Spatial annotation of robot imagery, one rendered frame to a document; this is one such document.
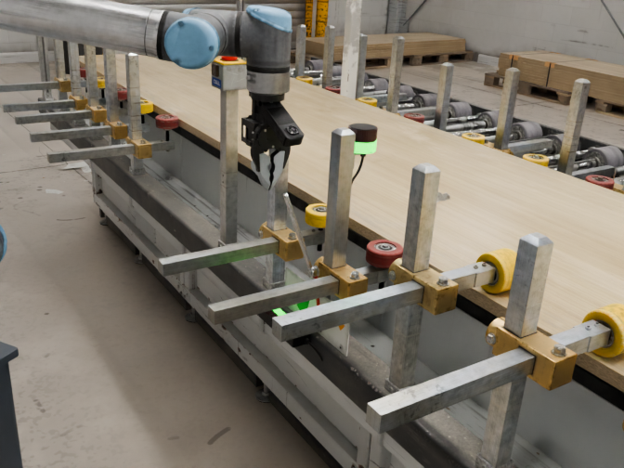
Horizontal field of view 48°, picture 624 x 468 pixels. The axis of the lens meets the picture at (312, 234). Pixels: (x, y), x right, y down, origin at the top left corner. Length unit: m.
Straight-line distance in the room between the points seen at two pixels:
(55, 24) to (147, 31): 0.17
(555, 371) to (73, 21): 1.00
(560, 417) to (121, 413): 1.56
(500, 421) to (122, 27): 0.94
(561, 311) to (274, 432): 1.29
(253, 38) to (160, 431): 1.43
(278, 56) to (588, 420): 0.90
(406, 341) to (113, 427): 1.36
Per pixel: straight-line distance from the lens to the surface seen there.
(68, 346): 2.92
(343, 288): 1.45
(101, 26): 1.37
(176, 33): 1.31
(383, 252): 1.49
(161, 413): 2.51
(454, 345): 1.57
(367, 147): 1.42
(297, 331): 1.11
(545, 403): 1.44
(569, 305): 1.41
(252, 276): 1.82
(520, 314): 1.11
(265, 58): 1.44
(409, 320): 1.31
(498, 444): 1.23
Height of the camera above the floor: 1.51
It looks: 23 degrees down
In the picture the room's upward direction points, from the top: 3 degrees clockwise
